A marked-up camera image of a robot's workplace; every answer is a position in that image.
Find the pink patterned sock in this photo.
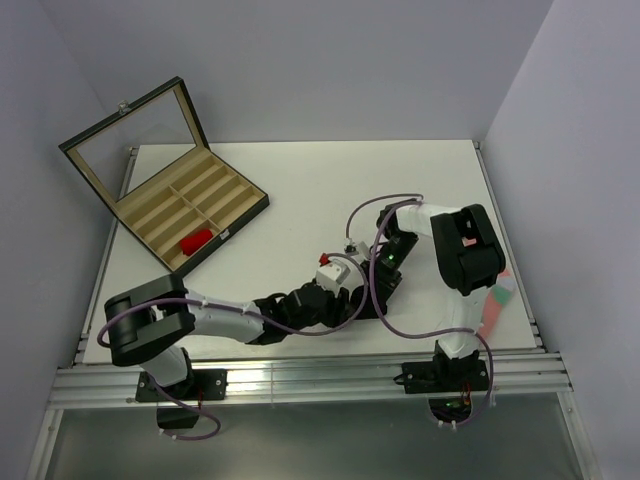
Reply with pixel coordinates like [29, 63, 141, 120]
[478, 269, 517, 340]

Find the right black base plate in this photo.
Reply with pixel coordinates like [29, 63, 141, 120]
[393, 360, 489, 394]

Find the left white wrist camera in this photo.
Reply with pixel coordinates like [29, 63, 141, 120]
[314, 254, 351, 295]

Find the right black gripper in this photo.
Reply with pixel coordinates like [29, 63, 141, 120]
[360, 232, 420, 311]

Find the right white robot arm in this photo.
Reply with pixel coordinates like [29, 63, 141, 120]
[368, 199, 506, 390]

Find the black striped sock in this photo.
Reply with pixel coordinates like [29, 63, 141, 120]
[350, 285, 391, 320]

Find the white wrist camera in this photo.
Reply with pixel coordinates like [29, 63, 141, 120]
[314, 254, 351, 295]
[344, 238, 371, 260]

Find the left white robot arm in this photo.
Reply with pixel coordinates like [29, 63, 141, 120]
[97, 274, 368, 399]

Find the black compartment display box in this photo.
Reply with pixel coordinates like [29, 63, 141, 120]
[59, 77, 270, 276]

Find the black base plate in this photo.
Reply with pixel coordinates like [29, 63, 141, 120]
[393, 360, 489, 394]
[135, 369, 227, 403]

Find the small black box under rail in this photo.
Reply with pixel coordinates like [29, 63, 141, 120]
[156, 407, 199, 431]

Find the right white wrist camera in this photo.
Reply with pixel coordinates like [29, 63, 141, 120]
[344, 238, 371, 260]

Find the aluminium table frame rail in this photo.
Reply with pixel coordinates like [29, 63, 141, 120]
[47, 351, 573, 410]

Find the red santa sock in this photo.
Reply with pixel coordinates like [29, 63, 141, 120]
[179, 229, 213, 256]

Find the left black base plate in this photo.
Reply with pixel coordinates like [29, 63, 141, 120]
[135, 369, 227, 403]

